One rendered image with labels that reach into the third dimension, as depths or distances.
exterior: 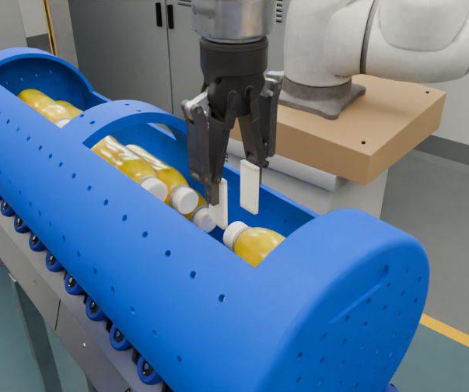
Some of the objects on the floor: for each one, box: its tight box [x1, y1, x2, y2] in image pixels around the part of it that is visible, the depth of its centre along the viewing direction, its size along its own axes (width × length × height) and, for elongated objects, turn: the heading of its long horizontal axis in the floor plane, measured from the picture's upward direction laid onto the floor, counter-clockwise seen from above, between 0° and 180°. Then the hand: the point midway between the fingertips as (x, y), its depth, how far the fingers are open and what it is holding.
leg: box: [9, 272, 63, 392], centre depth 151 cm, size 6×6×63 cm
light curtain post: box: [42, 0, 79, 95], centre depth 174 cm, size 6×6×170 cm
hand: (233, 196), depth 65 cm, fingers open, 5 cm apart
